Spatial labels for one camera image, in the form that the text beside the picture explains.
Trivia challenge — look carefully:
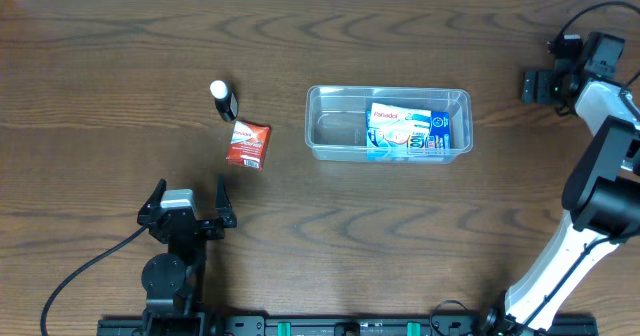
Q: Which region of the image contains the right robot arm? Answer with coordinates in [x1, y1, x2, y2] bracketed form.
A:
[476, 32, 639, 335]

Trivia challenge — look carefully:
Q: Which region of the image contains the black mounting rail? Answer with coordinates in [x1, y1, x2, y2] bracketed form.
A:
[96, 313, 599, 336]

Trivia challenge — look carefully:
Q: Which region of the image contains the black bottle white cap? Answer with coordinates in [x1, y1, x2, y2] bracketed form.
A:
[210, 80, 238, 122]

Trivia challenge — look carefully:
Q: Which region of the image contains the white Panadol box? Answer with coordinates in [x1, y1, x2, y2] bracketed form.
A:
[369, 103, 432, 133]

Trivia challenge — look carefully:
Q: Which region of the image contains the black cable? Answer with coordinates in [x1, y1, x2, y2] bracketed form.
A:
[519, 0, 640, 336]
[39, 225, 150, 336]

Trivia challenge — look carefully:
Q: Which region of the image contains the left black cable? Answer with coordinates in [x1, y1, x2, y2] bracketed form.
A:
[39, 225, 150, 336]

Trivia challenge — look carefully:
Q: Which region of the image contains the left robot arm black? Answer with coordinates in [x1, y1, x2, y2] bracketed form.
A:
[137, 176, 237, 336]

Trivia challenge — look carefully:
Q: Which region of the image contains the red Panadol box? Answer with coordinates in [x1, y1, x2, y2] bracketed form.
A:
[226, 121, 271, 170]

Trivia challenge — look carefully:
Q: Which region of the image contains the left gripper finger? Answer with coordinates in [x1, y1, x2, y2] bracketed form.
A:
[143, 179, 167, 215]
[215, 174, 232, 219]

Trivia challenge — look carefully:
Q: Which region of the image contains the right black cable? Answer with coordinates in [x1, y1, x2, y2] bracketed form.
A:
[519, 0, 640, 336]

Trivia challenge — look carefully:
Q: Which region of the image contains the clear plastic container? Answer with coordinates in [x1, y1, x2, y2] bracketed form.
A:
[305, 86, 474, 164]

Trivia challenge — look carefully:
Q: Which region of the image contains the blue fever patch box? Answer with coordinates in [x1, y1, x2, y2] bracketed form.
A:
[366, 111, 451, 152]

